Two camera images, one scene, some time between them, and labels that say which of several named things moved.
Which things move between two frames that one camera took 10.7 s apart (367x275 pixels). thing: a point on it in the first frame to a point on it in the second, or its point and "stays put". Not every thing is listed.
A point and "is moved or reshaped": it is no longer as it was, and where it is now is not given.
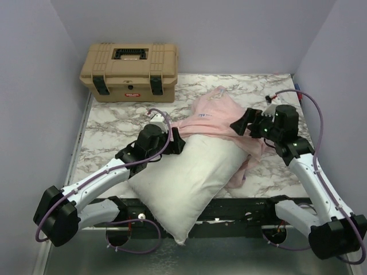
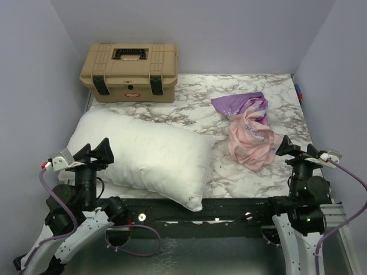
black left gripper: [176, 146] to [102, 153]
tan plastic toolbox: [130, 72] stays put
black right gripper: [251, 116] to [287, 146]
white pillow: [176, 189] to [168, 162]
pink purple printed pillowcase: [214, 111] is moved or reshaped
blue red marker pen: [300, 95] stays put
